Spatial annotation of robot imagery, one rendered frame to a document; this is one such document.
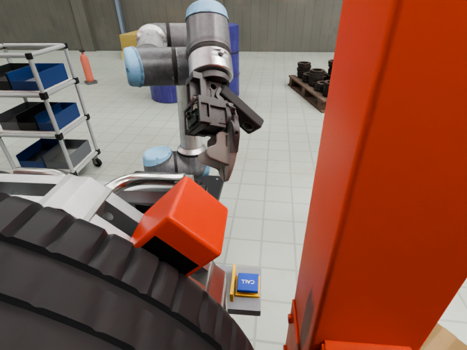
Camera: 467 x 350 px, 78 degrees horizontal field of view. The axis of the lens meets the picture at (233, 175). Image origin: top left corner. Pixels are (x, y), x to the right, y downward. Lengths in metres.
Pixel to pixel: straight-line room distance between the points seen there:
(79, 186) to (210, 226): 0.16
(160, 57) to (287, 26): 6.89
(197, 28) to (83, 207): 0.42
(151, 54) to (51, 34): 8.80
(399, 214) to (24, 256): 0.33
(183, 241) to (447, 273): 0.30
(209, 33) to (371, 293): 0.52
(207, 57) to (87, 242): 0.43
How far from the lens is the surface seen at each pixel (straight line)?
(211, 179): 1.82
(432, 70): 0.28
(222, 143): 0.54
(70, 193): 0.37
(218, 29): 0.64
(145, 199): 0.60
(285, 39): 7.59
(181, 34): 1.29
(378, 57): 0.26
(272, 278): 1.65
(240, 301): 1.03
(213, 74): 0.59
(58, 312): 0.24
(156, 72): 0.74
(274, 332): 1.49
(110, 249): 0.28
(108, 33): 8.67
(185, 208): 0.30
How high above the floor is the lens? 1.31
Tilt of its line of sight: 33 degrees down
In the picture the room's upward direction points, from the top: 1 degrees counter-clockwise
